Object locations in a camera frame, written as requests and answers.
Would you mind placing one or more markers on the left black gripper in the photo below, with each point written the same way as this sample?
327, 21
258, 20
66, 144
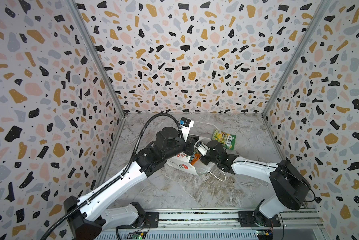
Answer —
189, 146

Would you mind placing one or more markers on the green lemon candy packet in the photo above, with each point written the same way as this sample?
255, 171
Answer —
227, 140

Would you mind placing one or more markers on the white floral paper bag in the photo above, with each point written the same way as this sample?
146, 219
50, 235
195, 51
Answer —
181, 162

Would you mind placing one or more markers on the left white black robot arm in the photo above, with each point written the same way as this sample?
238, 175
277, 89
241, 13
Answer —
89, 215

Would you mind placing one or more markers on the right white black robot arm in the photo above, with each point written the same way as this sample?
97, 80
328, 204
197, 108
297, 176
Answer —
290, 187

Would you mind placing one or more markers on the orange snack packet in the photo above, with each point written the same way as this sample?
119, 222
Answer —
194, 158

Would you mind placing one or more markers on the right small circuit board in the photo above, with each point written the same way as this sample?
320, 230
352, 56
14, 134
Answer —
264, 235

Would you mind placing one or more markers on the small circuit board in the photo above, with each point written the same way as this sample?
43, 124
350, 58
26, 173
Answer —
137, 236
264, 235

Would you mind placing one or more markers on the left small circuit board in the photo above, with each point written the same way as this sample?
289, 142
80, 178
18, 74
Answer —
137, 236

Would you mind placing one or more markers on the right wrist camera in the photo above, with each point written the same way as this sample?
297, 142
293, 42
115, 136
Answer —
201, 148

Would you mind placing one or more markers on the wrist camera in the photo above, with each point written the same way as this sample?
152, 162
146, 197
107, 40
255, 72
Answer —
185, 126
201, 148

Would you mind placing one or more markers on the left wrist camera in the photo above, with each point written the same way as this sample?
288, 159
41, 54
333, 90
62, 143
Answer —
185, 126

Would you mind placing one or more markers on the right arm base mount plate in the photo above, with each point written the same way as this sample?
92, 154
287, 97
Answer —
252, 219

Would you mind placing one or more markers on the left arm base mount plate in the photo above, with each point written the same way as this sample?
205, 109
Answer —
150, 221

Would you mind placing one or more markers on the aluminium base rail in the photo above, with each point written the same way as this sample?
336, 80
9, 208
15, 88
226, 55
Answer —
222, 224

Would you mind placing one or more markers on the left corner aluminium post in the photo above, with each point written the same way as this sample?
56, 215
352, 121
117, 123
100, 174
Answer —
89, 16

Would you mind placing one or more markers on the corner aluminium post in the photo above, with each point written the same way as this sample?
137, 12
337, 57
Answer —
89, 16
318, 15

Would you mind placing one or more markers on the right corner aluminium post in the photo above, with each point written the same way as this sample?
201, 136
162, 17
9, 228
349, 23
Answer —
318, 15

